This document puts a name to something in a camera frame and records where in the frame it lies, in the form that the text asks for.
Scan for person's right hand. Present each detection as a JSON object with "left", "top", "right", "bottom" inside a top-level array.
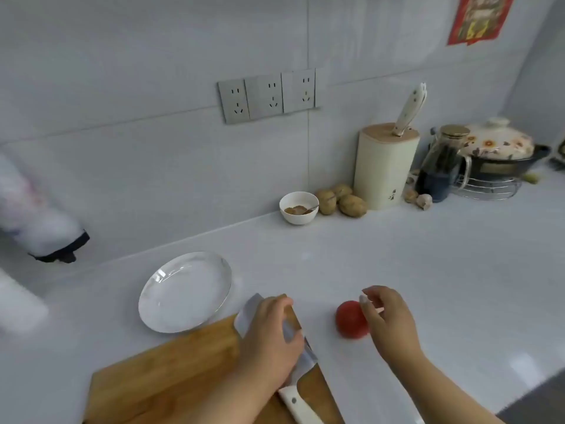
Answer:
[{"left": 359, "top": 285, "right": 425, "bottom": 372}]

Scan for person's left hand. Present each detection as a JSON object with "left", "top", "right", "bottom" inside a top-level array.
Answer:
[{"left": 237, "top": 294, "right": 306, "bottom": 390}]

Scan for white-handled steel cleaver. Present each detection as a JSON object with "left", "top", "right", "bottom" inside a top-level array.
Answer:
[{"left": 233, "top": 293, "right": 326, "bottom": 424}]

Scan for person's right forearm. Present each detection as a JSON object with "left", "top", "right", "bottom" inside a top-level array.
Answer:
[{"left": 385, "top": 351, "right": 504, "bottom": 424}]

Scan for red tomato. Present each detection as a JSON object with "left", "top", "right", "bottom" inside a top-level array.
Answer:
[{"left": 335, "top": 300, "right": 371, "bottom": 340}]

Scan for small white bowl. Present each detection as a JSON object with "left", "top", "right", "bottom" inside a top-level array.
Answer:
[{"left": 279, "top": 191, "right": 320, "bottom": 226}]

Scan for white round plate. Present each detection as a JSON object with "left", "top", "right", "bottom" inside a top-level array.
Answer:
[{"left": 138, "top": 251, "right": 233, "bottom": 334}]

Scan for wooden cutting board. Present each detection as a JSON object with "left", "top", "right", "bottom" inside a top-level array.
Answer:
[{"left": 82, "top": 310, "right": 345, "bottom": 424}]

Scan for cream knife block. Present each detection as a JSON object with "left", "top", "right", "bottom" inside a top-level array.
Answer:
[{"left": 353, "top": 122, "right": 421, "bottom": 211}]

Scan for glass pitcher with dark liquid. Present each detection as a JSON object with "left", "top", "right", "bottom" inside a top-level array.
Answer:
[{"left": 414, "top": 125, "right": 473, "bottom": 203}]

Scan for black clay pot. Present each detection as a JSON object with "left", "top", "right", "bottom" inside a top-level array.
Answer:
[{"left": 463, "top": 144, "right": 553, "bottom": 182}]

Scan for floral pot lid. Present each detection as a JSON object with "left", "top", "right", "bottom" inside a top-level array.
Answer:
[{"left": 460, "top": 117, "right": 536, "bottom": 160}]

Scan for white bottle with dark cap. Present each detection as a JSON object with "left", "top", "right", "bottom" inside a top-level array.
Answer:
[{"left": 0, "top": 151, "right": 91, "bottom": 264}]

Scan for metal wire trivet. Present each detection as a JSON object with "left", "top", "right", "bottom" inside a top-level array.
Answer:
[{"left": 452, "top": 173, "right": 523, "bottom": 201}]

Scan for white knife handles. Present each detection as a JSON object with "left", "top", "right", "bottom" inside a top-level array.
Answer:
[{"left": 393, "top": 83, "right": 428, "bottom": 137}]

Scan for grey wall socket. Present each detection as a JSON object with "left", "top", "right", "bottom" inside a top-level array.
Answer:
[
  {"left": 245, "top": 73, "right": 284, "bottom": 120},
  {"left": 217, "top": 79, "right": 250, "bottom": 125},
  {"left": 281, "top": 68, "right": 317, "bottom": 114}
]

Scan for red wall poster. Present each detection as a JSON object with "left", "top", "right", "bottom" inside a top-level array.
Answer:
[{"left": 447, "top": 0, "right": 516, "bottom": 46}]

